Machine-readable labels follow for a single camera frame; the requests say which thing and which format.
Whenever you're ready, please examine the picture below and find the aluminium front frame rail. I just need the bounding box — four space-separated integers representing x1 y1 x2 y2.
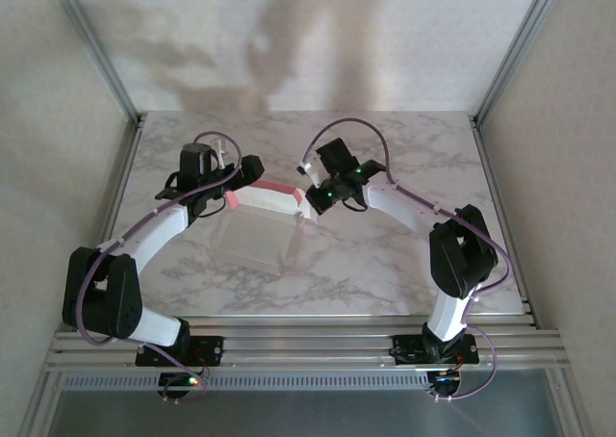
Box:
42 314 572 373

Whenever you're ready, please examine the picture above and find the grey metal sheet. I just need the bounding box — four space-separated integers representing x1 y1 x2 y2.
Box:
47 388 565 437

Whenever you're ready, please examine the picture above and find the grey perforated cable tray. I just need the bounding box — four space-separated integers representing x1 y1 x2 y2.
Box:
57 370 564 393

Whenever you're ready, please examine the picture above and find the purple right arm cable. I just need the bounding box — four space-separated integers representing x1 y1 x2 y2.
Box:
307 116 515 402

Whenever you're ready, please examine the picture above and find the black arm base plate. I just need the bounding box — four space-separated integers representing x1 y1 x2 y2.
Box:
135 334 226 367
390 333 481 366

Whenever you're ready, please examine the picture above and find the aluminium side rail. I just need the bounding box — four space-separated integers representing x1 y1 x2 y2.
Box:
76 114 146 321
469 114 539 321

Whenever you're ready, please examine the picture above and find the aluminium frame post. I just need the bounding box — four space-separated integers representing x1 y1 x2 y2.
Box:
45 0 146 123
474 0 573 123

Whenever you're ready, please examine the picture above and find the small control board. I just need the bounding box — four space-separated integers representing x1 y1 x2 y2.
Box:
157 372 206 402
425 368 464 402

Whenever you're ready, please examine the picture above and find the pink white paper box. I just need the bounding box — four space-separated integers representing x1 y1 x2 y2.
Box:
211 180 321 277

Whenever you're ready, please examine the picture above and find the aluminium frame leg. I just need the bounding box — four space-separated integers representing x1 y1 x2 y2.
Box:
18 369 64 437
548 367 596 437

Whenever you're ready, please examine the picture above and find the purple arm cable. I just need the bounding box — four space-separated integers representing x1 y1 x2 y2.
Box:
76 131 243 404
307 116 515 402

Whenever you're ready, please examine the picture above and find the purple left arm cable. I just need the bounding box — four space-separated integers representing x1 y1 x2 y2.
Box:
76 131 243 404

